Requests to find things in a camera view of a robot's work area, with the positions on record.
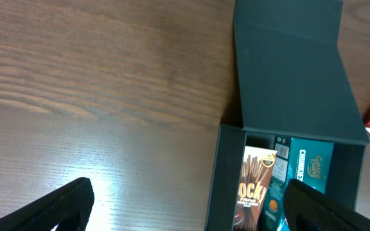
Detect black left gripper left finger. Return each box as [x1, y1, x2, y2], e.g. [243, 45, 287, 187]
[0, 177, 94, 231]

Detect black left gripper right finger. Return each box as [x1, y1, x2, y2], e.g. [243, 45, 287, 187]
[283, 179, 370, 231]

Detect teal Chunkies cookie box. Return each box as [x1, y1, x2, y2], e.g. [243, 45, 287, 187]
[260, 136, 333, 231]

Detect brown Pocky box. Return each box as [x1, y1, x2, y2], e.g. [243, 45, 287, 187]
[233, 146, 277, 231]

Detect dark green box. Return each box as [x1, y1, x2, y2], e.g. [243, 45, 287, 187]
[205, 0, 369, 230]

